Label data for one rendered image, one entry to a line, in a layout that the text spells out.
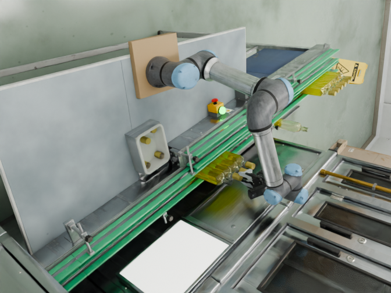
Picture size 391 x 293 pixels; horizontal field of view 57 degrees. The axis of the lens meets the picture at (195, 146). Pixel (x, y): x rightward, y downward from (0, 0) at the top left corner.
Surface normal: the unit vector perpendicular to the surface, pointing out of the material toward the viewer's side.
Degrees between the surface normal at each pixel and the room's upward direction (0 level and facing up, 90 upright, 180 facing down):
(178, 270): 90
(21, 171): 0
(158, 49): 4
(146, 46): 4
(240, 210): 91
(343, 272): 90
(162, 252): 90
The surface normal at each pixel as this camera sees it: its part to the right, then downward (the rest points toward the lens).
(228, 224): -0.15, -0.85
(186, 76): 0.59, 0.30
